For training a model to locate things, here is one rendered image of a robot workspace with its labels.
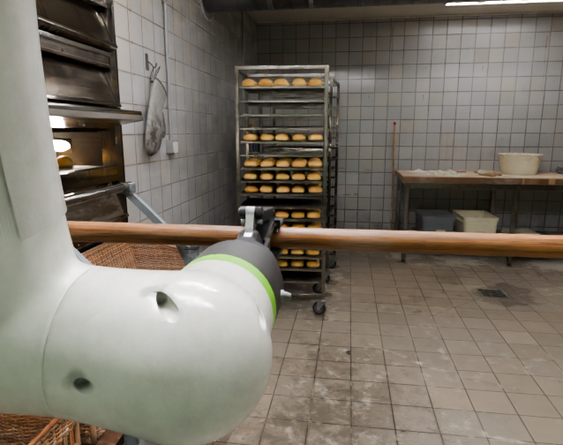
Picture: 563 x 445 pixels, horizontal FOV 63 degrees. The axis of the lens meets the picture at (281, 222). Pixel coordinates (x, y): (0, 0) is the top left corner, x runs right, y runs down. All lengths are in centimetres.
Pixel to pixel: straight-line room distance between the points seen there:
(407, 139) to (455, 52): 107
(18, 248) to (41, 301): 4
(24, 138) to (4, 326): 11
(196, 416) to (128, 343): 6
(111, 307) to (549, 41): 589
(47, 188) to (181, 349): 12
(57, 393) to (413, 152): 544
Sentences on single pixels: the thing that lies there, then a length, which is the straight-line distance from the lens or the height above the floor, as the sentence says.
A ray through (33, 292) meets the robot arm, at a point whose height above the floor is 125.
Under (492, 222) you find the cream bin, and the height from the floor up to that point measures 43.
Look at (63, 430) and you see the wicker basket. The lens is 122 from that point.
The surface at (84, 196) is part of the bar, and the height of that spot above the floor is 116.
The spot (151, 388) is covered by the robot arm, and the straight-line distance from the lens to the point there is 27.
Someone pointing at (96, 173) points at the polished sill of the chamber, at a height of 116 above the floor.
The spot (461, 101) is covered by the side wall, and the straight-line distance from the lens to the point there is 573.
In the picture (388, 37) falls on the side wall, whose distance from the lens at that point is 569.
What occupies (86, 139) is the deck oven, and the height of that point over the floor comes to 130.
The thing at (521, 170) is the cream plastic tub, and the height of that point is 95.
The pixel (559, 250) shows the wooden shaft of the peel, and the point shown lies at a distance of 68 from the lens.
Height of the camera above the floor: 134
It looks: 11 degrees down
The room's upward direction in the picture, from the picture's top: straight up
